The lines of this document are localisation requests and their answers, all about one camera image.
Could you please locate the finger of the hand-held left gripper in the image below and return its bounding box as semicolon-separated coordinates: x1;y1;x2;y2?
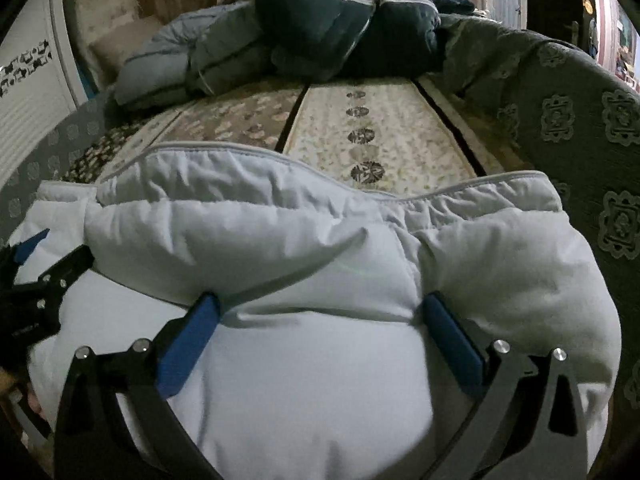
27;246;96;293
0;228;52;273

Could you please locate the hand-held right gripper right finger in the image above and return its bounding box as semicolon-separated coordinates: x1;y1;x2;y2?
422;291;589;480

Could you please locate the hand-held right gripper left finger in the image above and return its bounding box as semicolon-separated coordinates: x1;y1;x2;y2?
54;292;224;480

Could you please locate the white padded jacket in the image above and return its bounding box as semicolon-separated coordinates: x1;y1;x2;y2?
9;142;623;480

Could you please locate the white ribbed cabinet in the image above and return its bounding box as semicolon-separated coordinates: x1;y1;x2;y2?
0;0;88;188

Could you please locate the floral patterned blanket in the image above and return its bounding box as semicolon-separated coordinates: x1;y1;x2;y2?
62;72;508;196

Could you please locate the beige pillow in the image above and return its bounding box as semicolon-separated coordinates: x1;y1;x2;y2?
70;0;161;78

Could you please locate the grey patterned bed cover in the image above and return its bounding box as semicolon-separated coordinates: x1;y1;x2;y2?
0;12;640;441

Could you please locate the dark wooden door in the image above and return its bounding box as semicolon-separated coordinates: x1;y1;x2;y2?
525;0;593;58

